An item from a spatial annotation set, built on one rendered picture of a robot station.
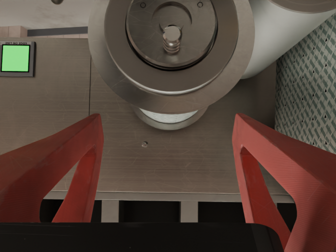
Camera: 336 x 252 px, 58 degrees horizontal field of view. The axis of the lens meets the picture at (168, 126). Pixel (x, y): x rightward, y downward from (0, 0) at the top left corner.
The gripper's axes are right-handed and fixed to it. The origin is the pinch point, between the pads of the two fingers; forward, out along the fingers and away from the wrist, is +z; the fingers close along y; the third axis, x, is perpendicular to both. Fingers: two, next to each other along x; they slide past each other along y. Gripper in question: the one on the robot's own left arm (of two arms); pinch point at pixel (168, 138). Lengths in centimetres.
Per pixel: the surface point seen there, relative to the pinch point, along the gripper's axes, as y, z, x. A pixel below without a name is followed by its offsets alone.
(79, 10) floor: 89, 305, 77
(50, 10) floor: 118, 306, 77
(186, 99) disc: -1.6, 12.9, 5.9
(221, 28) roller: -4.5, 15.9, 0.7
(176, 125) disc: -1.4, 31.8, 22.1
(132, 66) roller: 3.0, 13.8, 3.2
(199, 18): -2.6, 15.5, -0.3
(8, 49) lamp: 31, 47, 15
